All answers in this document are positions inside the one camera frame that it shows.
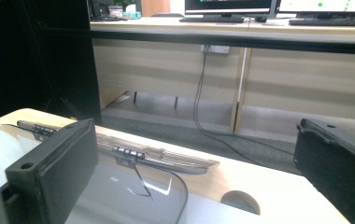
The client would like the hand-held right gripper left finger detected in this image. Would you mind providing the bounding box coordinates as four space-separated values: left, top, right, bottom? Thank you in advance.
5 118 100 224

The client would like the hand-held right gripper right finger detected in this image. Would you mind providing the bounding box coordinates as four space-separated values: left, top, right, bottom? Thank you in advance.
292 118 355 224

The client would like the transparent grey lidded storage box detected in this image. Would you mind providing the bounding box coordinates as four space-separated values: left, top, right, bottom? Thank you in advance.
0 119 220 224

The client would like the white table sheet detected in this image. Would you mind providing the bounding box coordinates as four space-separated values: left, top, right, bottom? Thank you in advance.
178 178 351 224

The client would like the long wooden office desk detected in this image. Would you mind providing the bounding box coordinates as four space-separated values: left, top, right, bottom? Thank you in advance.
90 16 355 135

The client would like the black curtain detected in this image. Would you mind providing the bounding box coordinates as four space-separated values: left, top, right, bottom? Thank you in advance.
0 0 103 125

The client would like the black keyboard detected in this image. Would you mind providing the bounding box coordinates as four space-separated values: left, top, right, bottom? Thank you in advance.
178 15 246 24
289 17 355 28

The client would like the monitor with white screen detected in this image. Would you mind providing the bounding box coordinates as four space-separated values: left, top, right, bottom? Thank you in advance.
277 0 355 16

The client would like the black desk device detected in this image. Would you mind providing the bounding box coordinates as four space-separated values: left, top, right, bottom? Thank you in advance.
90 0 110 21

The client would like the white container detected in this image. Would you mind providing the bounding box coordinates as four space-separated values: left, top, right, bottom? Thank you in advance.
107 5 124 19

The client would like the teal tissue pack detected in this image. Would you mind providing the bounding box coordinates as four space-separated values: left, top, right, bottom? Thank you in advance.
122 10 143 21

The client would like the monitor with dark screen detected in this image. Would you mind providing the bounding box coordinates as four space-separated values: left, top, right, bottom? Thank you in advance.
183 0 278 17

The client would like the black power cable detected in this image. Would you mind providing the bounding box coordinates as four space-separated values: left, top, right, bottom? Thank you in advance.
192 46 270 169
192 45 295 157

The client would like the white wall socket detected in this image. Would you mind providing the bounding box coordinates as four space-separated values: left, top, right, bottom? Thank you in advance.
200 44 232 55

